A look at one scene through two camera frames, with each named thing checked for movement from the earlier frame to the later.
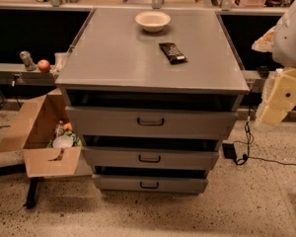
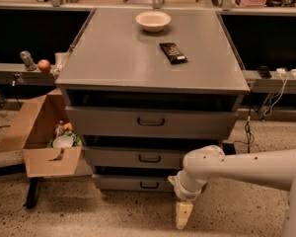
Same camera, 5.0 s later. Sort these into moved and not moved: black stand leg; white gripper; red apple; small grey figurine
Moved: white gripper
Not moved: red apple; small grey figurine; black stand leg
